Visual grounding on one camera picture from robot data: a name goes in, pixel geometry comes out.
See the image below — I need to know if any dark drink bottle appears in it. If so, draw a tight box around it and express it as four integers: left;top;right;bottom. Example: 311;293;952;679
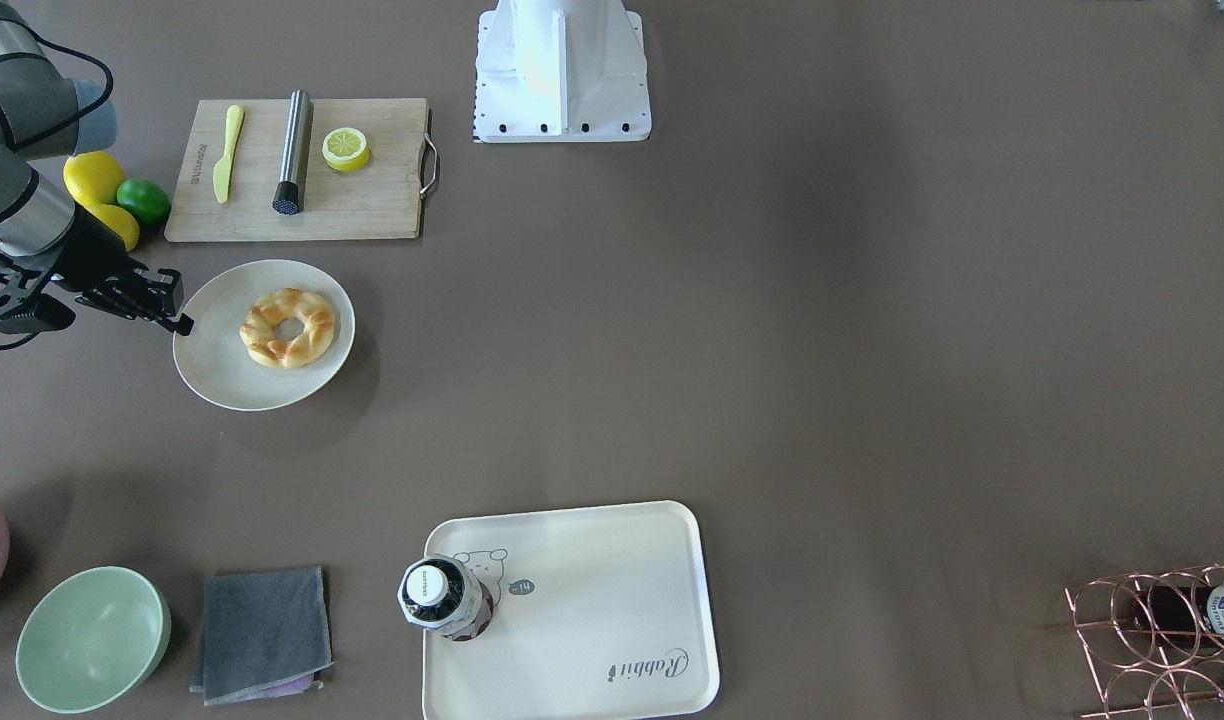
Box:
397;553;496;642

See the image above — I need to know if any bottle in wire rack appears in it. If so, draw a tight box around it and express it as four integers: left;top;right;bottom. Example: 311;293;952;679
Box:
1130;584;1224;651

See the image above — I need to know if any yellow plastic knife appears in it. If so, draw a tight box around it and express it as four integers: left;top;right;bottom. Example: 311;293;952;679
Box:
211;104;246;204

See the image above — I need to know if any wooden cutting board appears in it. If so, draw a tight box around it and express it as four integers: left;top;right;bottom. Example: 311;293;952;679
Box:
164;97;437;242

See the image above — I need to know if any lemon half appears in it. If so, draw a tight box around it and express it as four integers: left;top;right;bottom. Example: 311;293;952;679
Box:
321;127;371;173

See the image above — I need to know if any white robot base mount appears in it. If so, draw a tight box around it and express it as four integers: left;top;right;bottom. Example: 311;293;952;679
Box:
472;1;652;143

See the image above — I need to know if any cream rabbit tray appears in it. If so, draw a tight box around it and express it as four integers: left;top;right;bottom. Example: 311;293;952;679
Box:
424;500;721;719

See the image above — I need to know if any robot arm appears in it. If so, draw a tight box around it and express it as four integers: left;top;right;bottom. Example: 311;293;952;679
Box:
0;1;193;340

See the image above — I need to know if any braided ring donut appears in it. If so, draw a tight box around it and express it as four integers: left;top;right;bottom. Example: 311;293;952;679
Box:
237;288;337;369

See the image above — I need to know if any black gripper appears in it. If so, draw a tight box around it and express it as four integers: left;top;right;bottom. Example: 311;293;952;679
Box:
50;234;193;336

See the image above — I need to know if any copper wire bottle rack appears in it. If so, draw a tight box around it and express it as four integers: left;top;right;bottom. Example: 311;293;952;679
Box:
1064;564;1224;719

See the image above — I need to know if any green lime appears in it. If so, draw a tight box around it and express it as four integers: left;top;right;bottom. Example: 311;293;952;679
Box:
115;178;173;227

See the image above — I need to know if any green bowl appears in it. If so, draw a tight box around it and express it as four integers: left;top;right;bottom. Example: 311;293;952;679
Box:
16;566;173;714

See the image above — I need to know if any grey folded cloth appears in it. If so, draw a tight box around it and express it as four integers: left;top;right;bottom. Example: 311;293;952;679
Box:
190;564;334;707

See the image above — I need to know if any cream round plate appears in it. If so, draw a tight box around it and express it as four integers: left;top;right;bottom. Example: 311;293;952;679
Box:
173;260;356;411

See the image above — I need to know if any yellow lemon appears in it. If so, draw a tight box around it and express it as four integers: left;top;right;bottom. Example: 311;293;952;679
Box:
62;151;126;208
84;204;141;252

